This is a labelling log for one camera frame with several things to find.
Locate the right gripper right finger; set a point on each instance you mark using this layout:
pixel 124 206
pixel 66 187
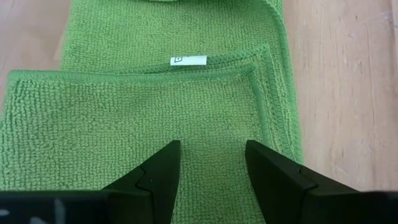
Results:
pixel 276 180

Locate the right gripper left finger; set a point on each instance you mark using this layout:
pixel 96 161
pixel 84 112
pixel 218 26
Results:
pixel 155 177

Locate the green microfiber towel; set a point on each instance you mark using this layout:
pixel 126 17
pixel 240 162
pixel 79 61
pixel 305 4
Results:
pixel 140 109

